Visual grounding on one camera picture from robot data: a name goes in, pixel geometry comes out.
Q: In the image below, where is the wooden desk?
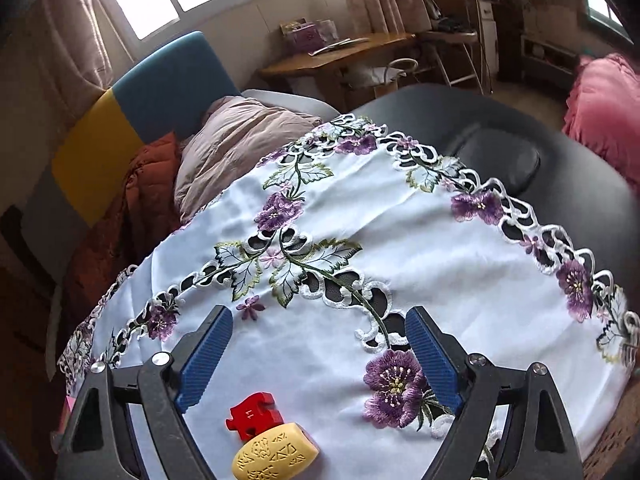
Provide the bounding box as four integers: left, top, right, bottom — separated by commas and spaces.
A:
257, 32, 418, 111

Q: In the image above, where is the small window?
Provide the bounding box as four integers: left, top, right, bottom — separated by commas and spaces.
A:
582, 0, 631, 36

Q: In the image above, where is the beige pillow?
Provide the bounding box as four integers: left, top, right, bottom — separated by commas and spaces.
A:
172, 96, 323, 223

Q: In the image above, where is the open book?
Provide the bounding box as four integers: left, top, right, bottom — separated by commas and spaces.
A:
307, 37, 371, 57

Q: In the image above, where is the purple box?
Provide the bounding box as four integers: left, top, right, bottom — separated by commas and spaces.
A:
280, 19, 341, 53

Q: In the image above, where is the white metal folding chair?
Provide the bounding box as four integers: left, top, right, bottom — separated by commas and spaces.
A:
420, 0, 501, 93

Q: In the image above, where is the yellow perforated oval case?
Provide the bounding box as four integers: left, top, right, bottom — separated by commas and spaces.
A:
231, 422, 321, 480

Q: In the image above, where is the white bag with handle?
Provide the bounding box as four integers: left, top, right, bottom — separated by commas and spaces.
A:
345, 57, 421, 98

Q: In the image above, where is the red puzzle piece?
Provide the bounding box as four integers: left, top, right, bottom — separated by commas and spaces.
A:
225, 392, 277, 442

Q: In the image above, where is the wooden shelf unit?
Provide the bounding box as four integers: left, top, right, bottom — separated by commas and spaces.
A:
520, 32, 581, 81

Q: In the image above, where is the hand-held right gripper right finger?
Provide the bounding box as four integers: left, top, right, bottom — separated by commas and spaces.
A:
406, 306, 583, 480

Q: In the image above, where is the rust brown blanket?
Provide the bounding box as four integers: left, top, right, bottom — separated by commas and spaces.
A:
60, 132, 183, 311

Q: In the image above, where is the blue yellow grey headboard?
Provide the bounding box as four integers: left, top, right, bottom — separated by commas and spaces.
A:
20, 30, 241, 231

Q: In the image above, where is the black padded table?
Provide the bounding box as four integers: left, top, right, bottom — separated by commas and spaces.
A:
345, 82, 640, 311

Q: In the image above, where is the white floral embroidered tablecloth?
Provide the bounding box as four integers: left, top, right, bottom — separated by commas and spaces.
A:
57, 115, 640, 480

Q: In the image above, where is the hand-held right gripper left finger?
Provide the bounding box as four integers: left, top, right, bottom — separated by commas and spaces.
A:
55, 305, 234, 480

